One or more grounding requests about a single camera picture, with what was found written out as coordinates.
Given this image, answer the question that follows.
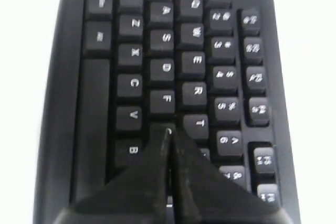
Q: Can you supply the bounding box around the black acer keyboard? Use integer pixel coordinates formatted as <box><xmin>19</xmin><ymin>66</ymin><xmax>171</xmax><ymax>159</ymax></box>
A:
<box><xmin>33</xmin><ymin>0</ymin><xmax>301</xmax><ymax>223</ymax></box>

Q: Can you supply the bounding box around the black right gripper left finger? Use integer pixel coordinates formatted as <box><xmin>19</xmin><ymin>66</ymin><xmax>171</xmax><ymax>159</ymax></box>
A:
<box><xmin>54</xmin><ymin>126</ymin><xmax>168</xmax><ymax>223</ymax></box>

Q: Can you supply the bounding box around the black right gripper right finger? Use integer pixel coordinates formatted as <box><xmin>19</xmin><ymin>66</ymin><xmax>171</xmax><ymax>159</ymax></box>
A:
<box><xmin>172</xmin><ymin>129</ymin><xmax>291</xmax><ymax>223</ymax></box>

